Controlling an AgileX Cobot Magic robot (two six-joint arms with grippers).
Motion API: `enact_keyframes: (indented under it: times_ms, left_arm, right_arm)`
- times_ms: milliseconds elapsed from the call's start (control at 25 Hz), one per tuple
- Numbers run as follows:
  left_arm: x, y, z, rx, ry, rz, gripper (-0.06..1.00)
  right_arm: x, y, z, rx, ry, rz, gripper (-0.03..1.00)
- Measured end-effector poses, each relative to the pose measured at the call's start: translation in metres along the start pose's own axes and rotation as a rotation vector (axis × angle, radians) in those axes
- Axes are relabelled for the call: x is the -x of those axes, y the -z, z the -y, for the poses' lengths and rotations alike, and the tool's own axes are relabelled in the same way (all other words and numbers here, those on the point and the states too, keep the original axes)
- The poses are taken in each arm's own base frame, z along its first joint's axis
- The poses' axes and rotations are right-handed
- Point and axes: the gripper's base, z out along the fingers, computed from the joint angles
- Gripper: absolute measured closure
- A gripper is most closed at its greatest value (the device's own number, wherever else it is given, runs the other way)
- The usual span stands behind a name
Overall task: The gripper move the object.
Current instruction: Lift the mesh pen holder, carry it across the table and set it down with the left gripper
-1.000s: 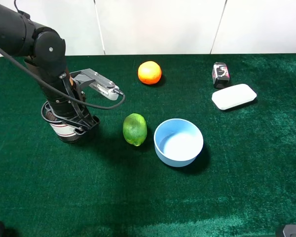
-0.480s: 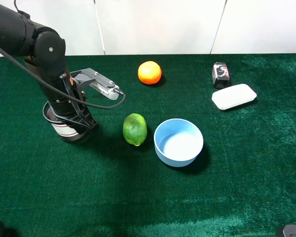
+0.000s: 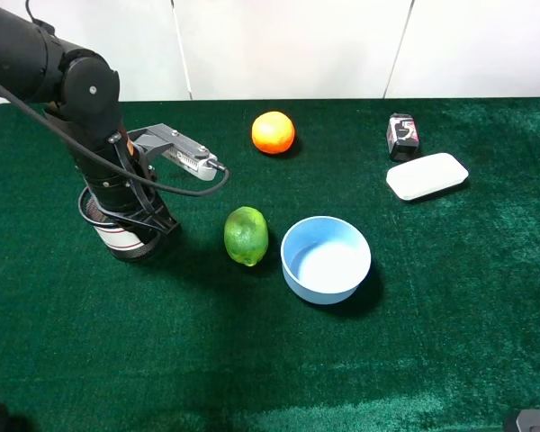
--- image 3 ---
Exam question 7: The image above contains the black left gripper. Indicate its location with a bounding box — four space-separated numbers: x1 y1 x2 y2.
74 148 180 261

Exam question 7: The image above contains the black and white cup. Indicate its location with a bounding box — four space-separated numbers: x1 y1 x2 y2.
78 187 162 262

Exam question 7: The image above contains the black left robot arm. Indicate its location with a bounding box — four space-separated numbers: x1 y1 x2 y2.
0 7 178 262

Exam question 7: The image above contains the green lime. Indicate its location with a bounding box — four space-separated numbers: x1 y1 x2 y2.
224 206 269 267

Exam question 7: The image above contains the orange fruit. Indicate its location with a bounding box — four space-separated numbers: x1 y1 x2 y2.
251 111 295 155

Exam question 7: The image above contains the light blue bowl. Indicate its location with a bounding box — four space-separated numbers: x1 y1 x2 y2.
280 216 372 305

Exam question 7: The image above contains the white glasses case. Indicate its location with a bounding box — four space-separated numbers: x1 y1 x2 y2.
386 153 469 202

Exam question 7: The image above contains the black chewing gum pack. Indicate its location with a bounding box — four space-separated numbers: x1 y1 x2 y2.
386 113 420 162

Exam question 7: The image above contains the green velvet table cloth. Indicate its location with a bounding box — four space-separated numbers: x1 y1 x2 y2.
0 98 540 431

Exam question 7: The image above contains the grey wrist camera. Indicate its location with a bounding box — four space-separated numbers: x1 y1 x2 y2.
128 123 218 181

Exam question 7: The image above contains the black camera cable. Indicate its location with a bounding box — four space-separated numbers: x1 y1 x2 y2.
0 71 231 198

